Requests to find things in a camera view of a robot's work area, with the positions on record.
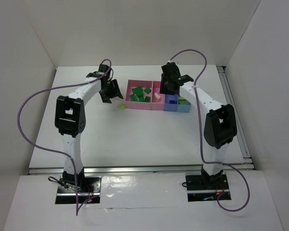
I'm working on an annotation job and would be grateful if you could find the lime green sloped lego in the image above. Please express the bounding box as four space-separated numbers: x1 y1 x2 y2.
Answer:
118 103 126 110

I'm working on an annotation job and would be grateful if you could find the lime green square lego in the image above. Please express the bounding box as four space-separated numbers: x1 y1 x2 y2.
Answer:
178 96 185 102

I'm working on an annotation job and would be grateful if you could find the green lego brick with studs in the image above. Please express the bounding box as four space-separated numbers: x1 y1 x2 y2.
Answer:
145 96 151 103

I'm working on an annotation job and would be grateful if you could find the green lego from stack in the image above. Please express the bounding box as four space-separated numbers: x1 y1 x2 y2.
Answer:
138 96 145 102

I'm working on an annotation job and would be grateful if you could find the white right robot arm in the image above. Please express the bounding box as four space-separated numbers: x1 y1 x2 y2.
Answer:
160 62 237 187

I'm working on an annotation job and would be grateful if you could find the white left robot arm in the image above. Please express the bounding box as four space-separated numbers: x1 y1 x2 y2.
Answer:
54 64 123 188

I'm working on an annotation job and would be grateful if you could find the white piece in pink container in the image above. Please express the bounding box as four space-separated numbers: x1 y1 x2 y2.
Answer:
154 92 161 101

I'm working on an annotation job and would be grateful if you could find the blue plastic container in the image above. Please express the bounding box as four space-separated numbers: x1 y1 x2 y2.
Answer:
164 94 191 113

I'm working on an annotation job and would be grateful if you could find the pink plastic container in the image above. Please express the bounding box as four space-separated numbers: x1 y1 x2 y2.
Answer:
125 79 165 111

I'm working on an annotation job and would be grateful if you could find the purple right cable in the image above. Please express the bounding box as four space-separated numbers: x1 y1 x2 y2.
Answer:
168 49 250 212

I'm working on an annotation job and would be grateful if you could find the purple cable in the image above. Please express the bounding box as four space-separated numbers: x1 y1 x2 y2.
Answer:
168 49 250 212
16 59 113 216

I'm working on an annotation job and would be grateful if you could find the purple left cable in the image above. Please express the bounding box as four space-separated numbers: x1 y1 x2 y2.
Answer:
16 59 113 216

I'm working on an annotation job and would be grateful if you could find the aluminium side rail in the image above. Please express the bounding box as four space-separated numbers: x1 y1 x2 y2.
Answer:
216 66 255 170

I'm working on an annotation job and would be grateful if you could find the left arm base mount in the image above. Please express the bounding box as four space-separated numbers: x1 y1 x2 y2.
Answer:
48 176 102 205

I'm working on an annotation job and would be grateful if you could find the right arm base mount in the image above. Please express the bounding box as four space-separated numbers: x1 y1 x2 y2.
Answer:
181 173 231 202

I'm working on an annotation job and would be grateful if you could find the aluminium front rail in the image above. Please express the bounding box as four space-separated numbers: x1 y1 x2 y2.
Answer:
27 165 215 176

